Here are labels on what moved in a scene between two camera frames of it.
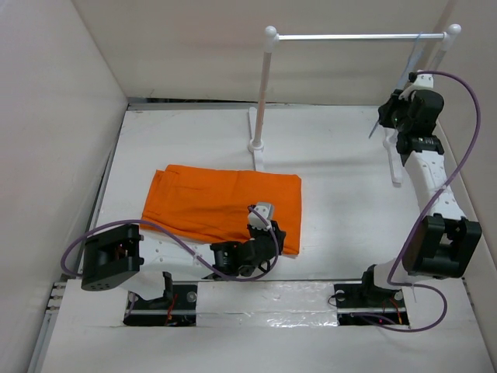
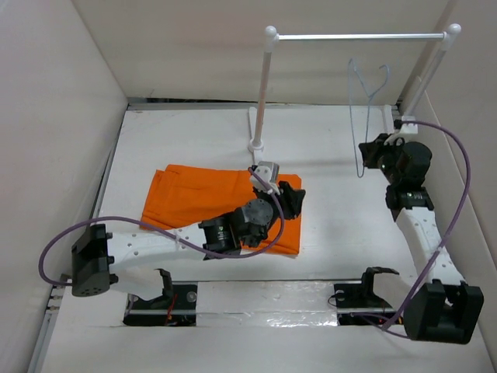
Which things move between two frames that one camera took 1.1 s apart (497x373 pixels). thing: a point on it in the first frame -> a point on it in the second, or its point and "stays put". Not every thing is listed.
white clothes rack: (257, 116) stays put
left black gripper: (268, 232) -> (290, 197)
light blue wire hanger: (419, 40) -> (352, 67)
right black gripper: (386, 109) -> (370, 151)
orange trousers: (213, 203) stays put
